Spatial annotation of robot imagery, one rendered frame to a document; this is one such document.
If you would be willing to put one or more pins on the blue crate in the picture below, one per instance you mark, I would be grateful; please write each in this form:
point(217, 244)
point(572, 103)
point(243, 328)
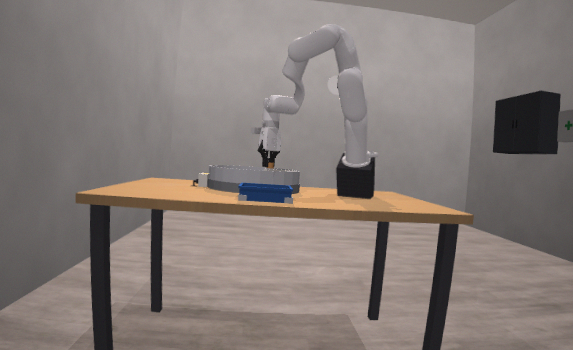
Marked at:
point(265, 192)

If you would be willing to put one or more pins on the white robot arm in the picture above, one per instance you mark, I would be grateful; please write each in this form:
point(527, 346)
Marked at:
point(350, 88)

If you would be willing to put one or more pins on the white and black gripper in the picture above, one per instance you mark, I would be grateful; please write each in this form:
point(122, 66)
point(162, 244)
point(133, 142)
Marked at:
point(270, 140)

